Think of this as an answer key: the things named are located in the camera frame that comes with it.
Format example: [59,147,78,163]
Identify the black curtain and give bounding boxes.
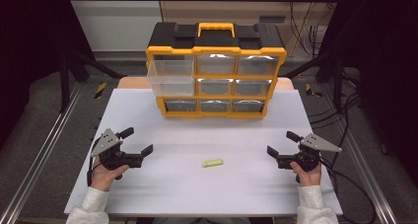
[319,0,418,186]
[0,0,97,149]

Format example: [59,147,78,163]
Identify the black metal frame strut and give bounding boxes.
[58,48,126,113]
[282,50,350,113]

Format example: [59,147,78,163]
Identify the yellow black drawer organizer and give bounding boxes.
[145,21,288,119]

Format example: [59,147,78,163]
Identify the black floor cables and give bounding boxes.
[308,69,363,159]

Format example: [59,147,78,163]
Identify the light wooden cabinet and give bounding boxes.
[159,0,343,55]

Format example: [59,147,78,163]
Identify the clear plastic drawer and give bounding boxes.
[147,59,195,98]

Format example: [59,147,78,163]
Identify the hanging black cables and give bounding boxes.
[288,1,329,58]

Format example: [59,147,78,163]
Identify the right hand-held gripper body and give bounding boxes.
[277,133,343,173]

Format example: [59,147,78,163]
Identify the grey wall socket strip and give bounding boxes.
[258,15,287,24]

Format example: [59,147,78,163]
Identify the person's left hand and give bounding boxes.
[90,157,130,192]

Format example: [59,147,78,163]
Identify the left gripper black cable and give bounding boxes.
[86,136,102,187]

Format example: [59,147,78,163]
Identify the aluminium floor rail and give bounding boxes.
[0,82,84,224]
[339,126,399,224]

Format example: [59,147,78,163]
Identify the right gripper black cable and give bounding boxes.
[318,157,378,224]

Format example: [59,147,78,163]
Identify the yellow black hazard tape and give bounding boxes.
[94,82,108,100]
[305,83,325,99]

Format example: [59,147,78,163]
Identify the group of clear closed drawers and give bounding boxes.
[164,53,280,113]

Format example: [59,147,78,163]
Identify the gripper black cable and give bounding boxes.
[86,136,102,187]
[318,157,378,224]

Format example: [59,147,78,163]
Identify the small yellow-green block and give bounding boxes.
[202,158,225,169]

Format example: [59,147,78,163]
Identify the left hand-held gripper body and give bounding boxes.
[91,128,144,172]

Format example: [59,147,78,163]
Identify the person's right hand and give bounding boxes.
[290,161,322,187]

